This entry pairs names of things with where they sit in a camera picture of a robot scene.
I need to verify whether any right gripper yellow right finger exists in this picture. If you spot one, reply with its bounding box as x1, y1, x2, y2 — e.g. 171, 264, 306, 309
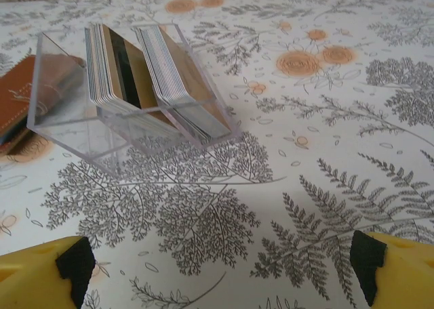
349, 230, 434, 309

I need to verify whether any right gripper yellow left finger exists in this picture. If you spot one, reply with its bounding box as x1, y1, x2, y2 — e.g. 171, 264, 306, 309
0, 235, 98, 309

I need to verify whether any clear acrylic card box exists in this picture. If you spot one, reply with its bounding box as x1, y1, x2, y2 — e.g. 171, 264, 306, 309
26, 22, 243, 173

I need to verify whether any brown leather card holder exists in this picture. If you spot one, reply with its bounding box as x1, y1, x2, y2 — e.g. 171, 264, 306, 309
0, 55, 85, 156

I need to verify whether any card stack with gold card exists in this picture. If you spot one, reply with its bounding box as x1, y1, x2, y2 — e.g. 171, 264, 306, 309
83, 23, 180, 147

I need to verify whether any card stack with silver card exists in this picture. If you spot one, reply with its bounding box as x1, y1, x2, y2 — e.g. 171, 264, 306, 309
134, 26, 235, 141

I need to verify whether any floral patterned table cover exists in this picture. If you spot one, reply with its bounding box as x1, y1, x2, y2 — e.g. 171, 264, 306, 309
0, 0, 434, 309

